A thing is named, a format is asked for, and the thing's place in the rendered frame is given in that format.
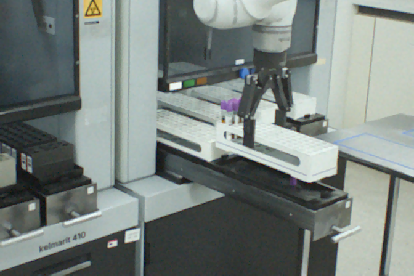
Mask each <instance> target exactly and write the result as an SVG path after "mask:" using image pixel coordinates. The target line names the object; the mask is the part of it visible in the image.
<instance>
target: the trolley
mask: <svg viewBox="0 0 414 276"><path fill-rule="evenodd" d="M312 138H315V139H318V140H321V141H324V142H327V143H329V144H333V145H336V146H338V157H340V158H342V159H345V160H348V161H351V162H353V163H357V164H360V165H362V166H365V167H368V168H371V169H374V170H376V171H379V172H382V173H385V174H388V175H390V179H389V190H388V200H387V206H386V216H385V222H384V232H383V243H382V249H381V259H380V265H379V276H389V268H390V262H391V252H392V242H393V236H394V226H395V221H396V211H397V201H398V195H399V185H400V180H401V179H402V180H405V181H408V182H411V183H413V184H414V116H411V115H407V114H404V113H398V114H396V115H391V116H387V117H384V118H380V119H377V120H373V121H369V122H366V123H362V124H358V125H355V126H351V127H348V128H344V129H339V130H337V131H332V132H328V133H325V134H321V135H318V136H314V137H312ZM310 236H311V232H310V231H308V230H306V229H303V228H302V227H299V237H298V252H297V260H296V275H295V276H307V266H308V258H309V243H310Z"/></svg>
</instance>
